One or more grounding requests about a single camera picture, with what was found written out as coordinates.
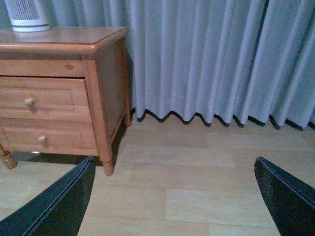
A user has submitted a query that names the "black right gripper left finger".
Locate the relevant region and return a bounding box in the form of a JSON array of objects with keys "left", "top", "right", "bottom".
[{"left": 0, "top": 157, "right": 95, "bottom": 236}]

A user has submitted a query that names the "wooden nightstand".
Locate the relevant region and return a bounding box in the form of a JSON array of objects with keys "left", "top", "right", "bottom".
[{"left": 0, "top": 27, "right": 131, "bottom": 176}]

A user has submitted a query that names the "grey curtain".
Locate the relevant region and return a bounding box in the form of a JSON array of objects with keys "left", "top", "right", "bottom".
[{"left": 0, "top": 0, "right": 315, "bottom": 128}]

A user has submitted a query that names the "drawer wooden knob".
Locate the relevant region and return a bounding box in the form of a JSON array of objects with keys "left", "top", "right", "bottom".
[
  {"left": 38, "top": 135, "right": 47, "bottom": 144},
  {"left": 24, "top": 98, "right": 34, "bottom": 107}
]

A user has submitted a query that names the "lower drawer wooden knob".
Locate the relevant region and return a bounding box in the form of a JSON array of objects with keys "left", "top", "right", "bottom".
[{"left": 38, "top": 135, "right": 47, "bottom": 144}]

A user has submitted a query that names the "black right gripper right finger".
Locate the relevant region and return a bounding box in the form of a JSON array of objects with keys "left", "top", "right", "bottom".
[{"left": 254, "top": 157, "right": 315, "bottom": 236}]

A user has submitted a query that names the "white cylindrical air purifier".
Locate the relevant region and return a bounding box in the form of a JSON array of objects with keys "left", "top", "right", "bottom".
[{"left": 5, "top": 0, "right": 51, "bottom": 32}]

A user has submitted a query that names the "upper drawer wooden knob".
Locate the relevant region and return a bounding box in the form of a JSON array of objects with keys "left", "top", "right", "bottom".
[{"left": 24, "top": 98, "right": 34, "bottom": 107}]

